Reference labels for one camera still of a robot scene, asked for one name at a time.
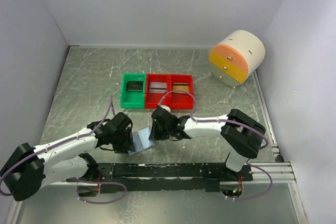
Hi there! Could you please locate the red plastic bin middle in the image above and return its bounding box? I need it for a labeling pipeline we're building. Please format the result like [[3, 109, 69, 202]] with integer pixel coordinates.
[[144, 73, 171, 109]]

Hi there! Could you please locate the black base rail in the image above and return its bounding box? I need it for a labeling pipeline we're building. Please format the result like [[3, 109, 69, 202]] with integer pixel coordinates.
[[65, 153, 254, 195]]

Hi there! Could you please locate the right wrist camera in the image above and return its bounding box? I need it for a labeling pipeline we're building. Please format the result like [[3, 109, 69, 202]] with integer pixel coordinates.
[[160, 104, 171, 112]]

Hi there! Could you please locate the green plastic bin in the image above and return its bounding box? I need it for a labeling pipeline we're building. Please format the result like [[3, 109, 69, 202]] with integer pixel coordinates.
[[120, 73, 146, 109]]

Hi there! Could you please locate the silver card in red bin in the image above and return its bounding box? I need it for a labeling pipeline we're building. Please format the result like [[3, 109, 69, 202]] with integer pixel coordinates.
[[149, 82, 167, 93]]

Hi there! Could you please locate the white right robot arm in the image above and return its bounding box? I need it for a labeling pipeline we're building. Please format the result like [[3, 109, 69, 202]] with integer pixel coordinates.
[[150, 106, 266, 181]]

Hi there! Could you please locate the aluminium frame rail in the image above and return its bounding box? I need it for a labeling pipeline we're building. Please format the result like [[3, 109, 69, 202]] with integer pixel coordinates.
[[52, 162, 297, 185]]

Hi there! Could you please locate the red plastic bin right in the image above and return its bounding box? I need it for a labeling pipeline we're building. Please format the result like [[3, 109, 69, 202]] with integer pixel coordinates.
[[170, 74, 194, 110]]

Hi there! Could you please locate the round beige drawer cabinet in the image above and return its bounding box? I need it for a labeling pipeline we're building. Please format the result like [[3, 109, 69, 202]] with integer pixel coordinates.
[[208, 30, 265, 87]]

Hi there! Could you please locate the black card in green bin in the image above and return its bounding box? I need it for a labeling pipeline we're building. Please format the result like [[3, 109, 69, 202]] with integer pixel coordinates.
[[127, 81, 143, 92]]

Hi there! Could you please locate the red plastic bin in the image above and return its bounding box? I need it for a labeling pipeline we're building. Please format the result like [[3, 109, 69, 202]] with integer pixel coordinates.
[[170, 74, 194, 110], [144, 73, 171, 109]]

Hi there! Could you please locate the orange card in red bin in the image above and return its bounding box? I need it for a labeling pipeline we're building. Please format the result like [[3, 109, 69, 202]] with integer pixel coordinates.
[[172, 82, 190, 93]]

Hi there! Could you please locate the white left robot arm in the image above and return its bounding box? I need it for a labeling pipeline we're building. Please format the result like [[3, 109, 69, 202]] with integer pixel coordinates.
[[1, 112, 134, 201]]

